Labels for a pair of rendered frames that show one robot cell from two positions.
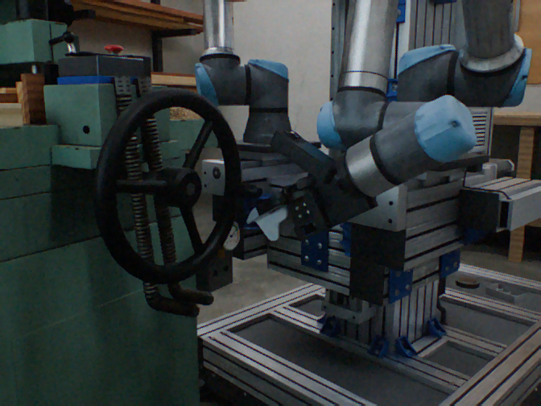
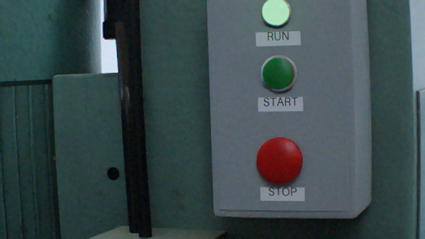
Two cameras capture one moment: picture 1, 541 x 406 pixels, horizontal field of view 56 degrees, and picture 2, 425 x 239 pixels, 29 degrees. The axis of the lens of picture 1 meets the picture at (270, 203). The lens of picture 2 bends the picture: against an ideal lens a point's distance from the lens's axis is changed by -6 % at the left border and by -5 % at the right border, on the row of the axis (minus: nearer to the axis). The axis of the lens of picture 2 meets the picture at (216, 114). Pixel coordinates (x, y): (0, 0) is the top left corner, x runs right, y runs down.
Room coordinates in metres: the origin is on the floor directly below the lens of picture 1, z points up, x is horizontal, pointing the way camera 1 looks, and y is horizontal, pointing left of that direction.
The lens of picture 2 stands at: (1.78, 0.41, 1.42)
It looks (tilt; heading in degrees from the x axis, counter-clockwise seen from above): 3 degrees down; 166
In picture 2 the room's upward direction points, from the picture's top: 2 degrees counter-clockwise
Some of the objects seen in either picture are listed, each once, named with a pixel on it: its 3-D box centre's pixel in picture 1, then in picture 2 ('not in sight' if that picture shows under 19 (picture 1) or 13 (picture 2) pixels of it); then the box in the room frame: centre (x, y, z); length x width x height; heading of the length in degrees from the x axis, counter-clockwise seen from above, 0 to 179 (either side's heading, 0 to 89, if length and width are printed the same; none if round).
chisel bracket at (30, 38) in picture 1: (30, 49); not in sight; (0.95, 0.43, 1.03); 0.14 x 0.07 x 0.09; 56
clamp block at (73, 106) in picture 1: (109, 113); not in sight; (0.83, 0.26, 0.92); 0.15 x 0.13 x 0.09; 146
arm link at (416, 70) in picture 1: (427, 78); not in sight; (1.15, -0.35, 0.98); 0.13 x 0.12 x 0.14; 59
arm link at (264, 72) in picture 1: (266, 83); not in sight; (1.50, 0.01, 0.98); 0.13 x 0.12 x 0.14; 101
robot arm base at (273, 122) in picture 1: (268, 124); not in sight; (1.50, 0.01, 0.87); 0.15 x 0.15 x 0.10
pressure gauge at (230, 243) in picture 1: (225, 239); not in sight; (1.03, 0.10, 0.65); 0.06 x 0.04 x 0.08; 146
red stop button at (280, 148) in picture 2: not in sight; (279, 160); (1.26, 0.58, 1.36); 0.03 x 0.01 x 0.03; 56
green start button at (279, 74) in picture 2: not in sight; (277, 74); (1.26, 0.58, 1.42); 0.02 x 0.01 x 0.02; 56
